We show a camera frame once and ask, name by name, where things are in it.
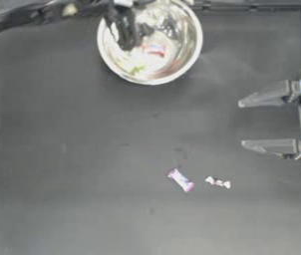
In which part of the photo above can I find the white twisted wrapper candy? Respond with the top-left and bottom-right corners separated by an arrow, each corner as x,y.
203,175 -> 232,190

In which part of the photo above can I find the red candy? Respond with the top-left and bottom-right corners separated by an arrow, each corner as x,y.
141,43 -> 168,58

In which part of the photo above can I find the green candy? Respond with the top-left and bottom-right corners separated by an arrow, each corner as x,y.
128,65 -> 148,75

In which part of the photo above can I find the steel bowl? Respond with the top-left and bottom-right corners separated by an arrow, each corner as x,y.
96,0 -> 203,86

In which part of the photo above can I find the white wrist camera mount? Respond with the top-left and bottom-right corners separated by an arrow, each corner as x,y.
112,0 -> 136,8

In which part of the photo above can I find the purple wrapped candy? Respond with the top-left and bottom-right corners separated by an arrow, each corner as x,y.
165,167 -> 195,193

